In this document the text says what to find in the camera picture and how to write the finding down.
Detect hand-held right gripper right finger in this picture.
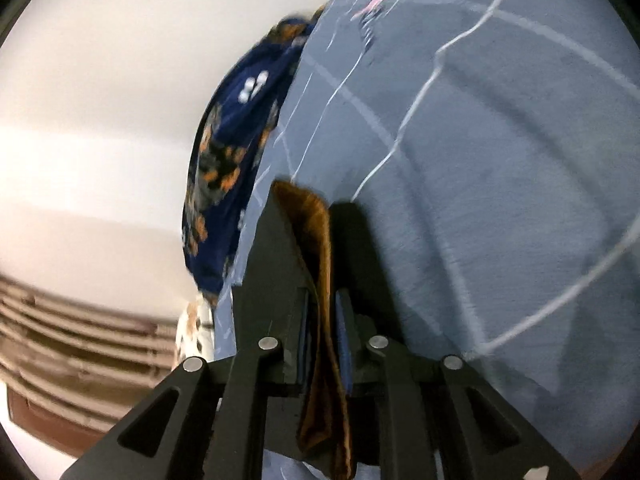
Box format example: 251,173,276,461
329,202,583,480

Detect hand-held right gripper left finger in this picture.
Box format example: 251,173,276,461
60,181,321,480

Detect black pants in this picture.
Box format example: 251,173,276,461
272,180,357,480

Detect white floral pillow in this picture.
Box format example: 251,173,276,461
175,292,217,361

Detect blue grid bedsheet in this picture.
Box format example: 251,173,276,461
210,0,640,480

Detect beige patterned curtain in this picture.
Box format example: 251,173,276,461
0,272,186,456

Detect navy dog print blanket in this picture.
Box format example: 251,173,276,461
180,15,318,306

